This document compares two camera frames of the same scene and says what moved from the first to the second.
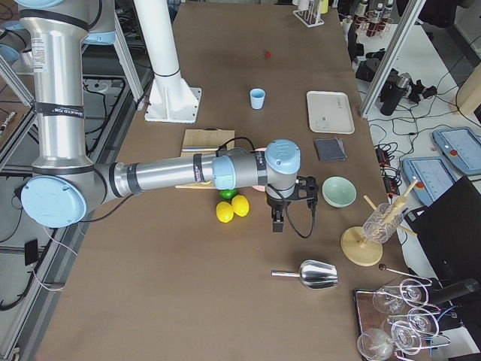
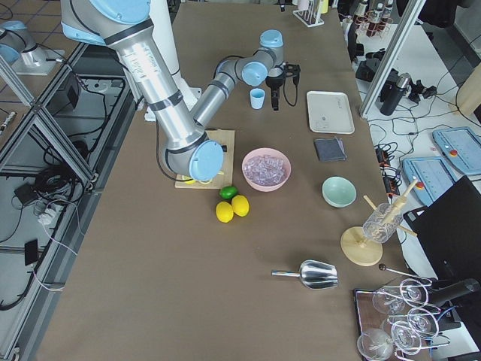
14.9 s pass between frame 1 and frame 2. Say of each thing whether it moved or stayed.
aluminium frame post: stayed
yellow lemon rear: stayed
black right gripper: moved
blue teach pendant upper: stayed
